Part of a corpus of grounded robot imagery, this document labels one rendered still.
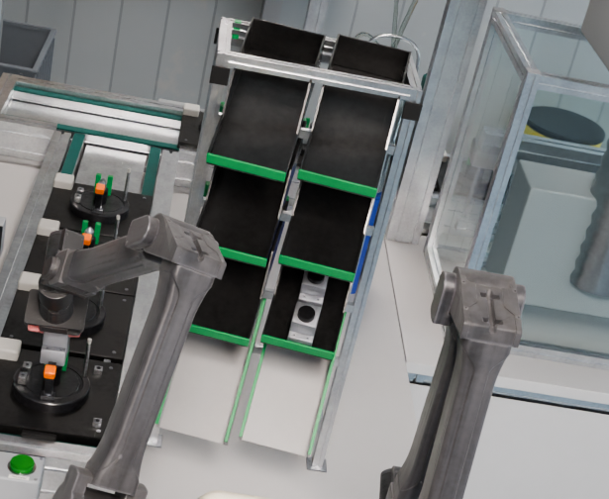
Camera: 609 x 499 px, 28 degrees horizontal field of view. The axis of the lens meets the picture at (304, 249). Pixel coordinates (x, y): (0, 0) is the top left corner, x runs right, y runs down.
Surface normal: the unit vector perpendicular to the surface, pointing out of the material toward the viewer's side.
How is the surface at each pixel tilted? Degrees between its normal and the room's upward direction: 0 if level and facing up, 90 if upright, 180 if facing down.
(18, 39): 90
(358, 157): 25
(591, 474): 90
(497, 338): 81
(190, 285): 67
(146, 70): 90
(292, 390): 45
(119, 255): 73
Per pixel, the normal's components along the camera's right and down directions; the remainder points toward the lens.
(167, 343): 0.44, 0.12
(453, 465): 0.04, 0.33
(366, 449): 0.20, -0.87
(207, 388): 0.04, -0.30
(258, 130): 0.12, -0.60
